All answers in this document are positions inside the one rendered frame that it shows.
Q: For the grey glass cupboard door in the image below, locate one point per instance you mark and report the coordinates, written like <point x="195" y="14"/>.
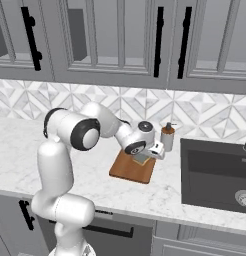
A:
<point x="15" y="40"/>
<point x="218" y="40"/>
<point x="108" y="36"/>

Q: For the grey-green sponge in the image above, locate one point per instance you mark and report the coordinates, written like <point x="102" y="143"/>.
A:
<point x="141" y="160"/>

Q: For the brown wooden cutting board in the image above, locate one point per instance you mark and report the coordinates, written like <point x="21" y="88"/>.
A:
<point x="128" y="170"/>

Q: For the grey soap dispenser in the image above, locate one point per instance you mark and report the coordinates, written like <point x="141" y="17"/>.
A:
<point x="167" y="136"/>

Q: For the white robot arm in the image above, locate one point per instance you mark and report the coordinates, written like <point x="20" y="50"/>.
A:
<point x="55" y="166"/>

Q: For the grey dishwasher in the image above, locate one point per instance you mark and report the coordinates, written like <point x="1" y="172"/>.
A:
<point x="128" y="243"/>

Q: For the grey panelled cupboard front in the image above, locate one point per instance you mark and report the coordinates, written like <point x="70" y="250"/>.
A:
<point x="201" y="243"/>

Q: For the black sink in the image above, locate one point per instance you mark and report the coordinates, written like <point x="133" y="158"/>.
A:
<point x="211" y="173"/>

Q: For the grey base cupboard door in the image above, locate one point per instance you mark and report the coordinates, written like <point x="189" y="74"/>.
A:
<point x="8" y="226"/>

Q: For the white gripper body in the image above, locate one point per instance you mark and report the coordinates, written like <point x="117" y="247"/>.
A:
<point x="159" y="154"/>

